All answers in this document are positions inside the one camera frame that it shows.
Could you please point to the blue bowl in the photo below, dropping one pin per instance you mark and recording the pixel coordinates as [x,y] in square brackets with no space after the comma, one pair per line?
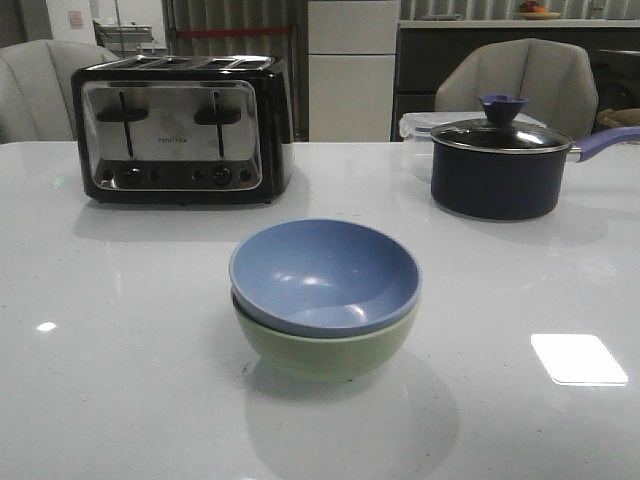
[324,278]

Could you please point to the green bowl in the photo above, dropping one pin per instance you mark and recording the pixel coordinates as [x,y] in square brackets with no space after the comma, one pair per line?
[325,355]

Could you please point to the clear plastic storage container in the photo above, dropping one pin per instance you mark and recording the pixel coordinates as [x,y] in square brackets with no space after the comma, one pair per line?
[418,125]

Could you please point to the dark blue saucepan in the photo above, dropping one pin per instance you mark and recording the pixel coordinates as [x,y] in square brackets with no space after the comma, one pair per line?
[511,186]

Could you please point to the black and chrome toaster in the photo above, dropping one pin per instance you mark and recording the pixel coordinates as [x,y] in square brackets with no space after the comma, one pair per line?
[185,129]

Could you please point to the white refrigerator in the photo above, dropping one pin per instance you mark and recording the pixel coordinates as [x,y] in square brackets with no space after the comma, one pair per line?
[351,68]

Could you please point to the glass pot lid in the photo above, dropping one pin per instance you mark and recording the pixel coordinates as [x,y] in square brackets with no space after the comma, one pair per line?
[499,130]

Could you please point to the dark kitchen counter cabinet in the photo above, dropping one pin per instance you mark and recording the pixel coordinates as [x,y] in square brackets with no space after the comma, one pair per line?
[429,51]

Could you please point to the red barrier belt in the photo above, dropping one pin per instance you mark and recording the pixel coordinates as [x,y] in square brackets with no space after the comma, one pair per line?
[226,33]

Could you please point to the right beige armchair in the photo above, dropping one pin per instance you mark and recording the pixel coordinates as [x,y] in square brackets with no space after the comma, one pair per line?
[556,78]

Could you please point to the beige armchair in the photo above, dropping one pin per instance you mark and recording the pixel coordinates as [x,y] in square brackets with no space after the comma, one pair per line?
[36,89]
[556,78]

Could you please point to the fruit plate on counter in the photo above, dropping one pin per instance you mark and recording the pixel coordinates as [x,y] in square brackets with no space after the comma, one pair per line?
[533,10]

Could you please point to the left beige armchair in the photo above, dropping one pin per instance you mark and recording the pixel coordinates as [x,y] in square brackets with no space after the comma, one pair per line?
[36,89]

